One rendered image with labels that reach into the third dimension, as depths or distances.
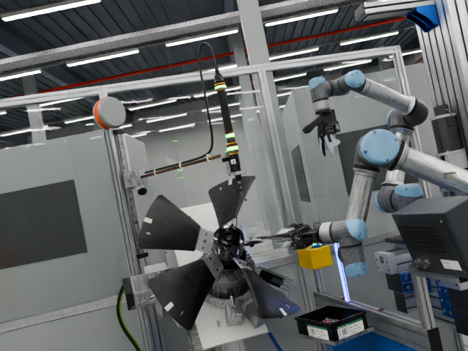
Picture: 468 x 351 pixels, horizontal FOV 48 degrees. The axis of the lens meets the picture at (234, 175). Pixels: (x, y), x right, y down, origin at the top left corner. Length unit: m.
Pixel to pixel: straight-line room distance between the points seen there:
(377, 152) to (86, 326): 1.65
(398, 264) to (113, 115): 1.48
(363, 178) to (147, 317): 1.23
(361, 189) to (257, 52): 4.72
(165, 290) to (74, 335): 0.95
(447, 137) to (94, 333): 1.85
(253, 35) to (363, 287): 4.19
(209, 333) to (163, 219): 0.47
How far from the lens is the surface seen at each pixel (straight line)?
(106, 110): 2.58
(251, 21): 6.65
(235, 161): 2.05
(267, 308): 1.87
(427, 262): 1.60
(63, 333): 2.76
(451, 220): 1.44
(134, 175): 2.46
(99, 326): 2.75
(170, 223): 2.08
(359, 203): 1.95
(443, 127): 2.31
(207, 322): 2.12
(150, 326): 2.61
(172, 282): 1.91
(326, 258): 2.42
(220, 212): 2.19
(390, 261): 2.41
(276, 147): 2.88
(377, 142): 1.81
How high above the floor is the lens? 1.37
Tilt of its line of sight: 2 degrees up
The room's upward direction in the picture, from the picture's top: 11 degrees counter-clockwise
